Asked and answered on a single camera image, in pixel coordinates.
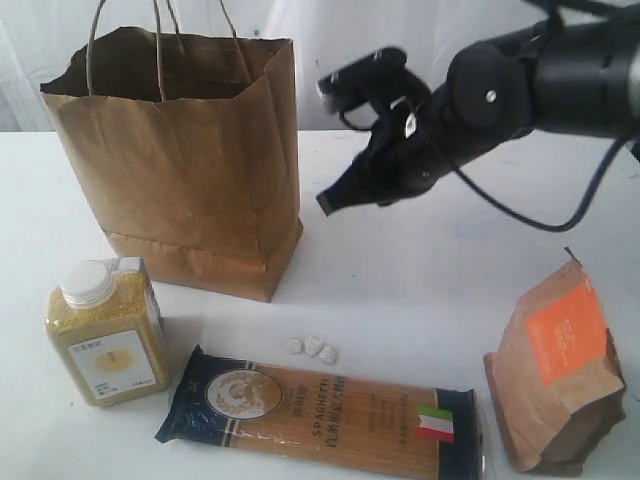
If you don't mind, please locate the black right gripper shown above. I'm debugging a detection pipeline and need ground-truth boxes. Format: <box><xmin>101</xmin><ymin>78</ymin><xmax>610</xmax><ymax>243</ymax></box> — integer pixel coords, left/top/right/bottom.
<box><xmin>316</xmin><ymin>86</ymin><xmax>499</xmax><ymax>216</ymax></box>

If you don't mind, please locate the white pebble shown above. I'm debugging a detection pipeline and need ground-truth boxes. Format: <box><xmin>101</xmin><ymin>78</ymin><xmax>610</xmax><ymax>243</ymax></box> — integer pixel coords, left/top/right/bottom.
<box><xmin>285</xmin><ymin>338</ymin><xmax>304</xmax><ymax>355</ymax></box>
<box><xmin>304</xmin><ymin>336</ymin><xmax>325</xmax><ymax>357</ymax></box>
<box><xmin>318</xmin><ymin>345</ymin><xmax>338</xmax><ymax>365</ymax></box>

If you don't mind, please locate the brown paper shopping bag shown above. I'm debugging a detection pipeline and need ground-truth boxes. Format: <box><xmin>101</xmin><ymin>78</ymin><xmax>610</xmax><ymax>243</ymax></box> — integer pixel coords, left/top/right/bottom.
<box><xmin>40</xmin><ymin>26</ymin><xmax>303</xmax><ymax>302</ymax></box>

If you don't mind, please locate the kraft pouch with orange label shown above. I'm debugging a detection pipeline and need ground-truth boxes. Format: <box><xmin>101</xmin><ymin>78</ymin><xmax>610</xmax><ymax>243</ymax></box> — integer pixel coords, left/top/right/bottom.
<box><xmin>484</xmin><ymin>257</ymin><xmax>627</xmax><ymax>477</ymax></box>

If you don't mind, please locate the millet bottle with white cap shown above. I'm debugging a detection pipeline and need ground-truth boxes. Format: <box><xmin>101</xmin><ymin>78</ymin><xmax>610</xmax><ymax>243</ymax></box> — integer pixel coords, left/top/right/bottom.
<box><xmin>45</xmin><ymin>257</ymin><xmax>171</xmax><ymax>407</ymax></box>

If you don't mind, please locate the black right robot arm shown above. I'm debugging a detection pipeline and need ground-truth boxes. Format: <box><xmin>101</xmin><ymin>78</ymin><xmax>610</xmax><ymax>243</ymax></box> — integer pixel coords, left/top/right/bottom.
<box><xmin>317</xmin><ymin>19</ymin><xmax>639</xmax><ymax>214</ymax></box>

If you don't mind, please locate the spaghetti package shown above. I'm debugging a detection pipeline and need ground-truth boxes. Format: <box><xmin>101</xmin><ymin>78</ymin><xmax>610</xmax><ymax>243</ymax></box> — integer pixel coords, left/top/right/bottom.
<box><xmin>155</xmin><ymin>347</ymin><xmax>483</xmax><ymax>479</ymax></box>

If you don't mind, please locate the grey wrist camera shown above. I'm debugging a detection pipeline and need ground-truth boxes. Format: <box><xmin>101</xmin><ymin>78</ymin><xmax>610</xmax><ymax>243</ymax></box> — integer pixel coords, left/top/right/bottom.
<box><xmin>317</xmin><ymin>46</ymin><xmax>431</xmax><ymax>115</ymax></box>

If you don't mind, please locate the black cable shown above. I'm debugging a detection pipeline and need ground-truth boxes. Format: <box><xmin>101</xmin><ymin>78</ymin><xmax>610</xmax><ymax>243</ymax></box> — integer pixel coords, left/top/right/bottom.
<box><xmin>339</xmin><ymin>0</ymin><xmax>640</xmax><ymax>233</ymax></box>

